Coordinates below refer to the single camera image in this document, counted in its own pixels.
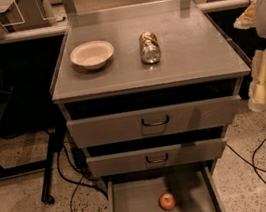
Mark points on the red apple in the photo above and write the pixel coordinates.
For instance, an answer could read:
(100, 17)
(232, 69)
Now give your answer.
(167, 201)

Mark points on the grey metal drawer cabinet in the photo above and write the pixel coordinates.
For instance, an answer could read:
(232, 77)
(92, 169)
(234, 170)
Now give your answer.
(146, 87)

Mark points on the grey bottom drawer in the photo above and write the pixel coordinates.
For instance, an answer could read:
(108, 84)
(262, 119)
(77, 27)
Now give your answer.
(194, 191)

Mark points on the grey drawer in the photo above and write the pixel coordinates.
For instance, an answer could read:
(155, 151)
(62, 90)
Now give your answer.
(172, 155)
(157, 121)
(194, 191)

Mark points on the grey middle drawer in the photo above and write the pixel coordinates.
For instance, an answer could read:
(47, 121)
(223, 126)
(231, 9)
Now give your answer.
(172, 155)

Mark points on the grey top drawer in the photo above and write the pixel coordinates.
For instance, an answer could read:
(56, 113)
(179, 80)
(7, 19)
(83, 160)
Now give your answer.
(157, 121)

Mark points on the crushed aluminium soda can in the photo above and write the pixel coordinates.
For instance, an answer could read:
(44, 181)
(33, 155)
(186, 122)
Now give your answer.
(149, 49)

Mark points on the white paper bowl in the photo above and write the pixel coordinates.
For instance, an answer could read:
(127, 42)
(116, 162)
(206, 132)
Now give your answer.
(92, 55)

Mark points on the white horizontal rail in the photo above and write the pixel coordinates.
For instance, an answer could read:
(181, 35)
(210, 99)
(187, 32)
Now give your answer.
(60, 30)

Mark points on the black table leg frame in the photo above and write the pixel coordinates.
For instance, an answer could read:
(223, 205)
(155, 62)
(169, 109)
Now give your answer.
(55, 144)

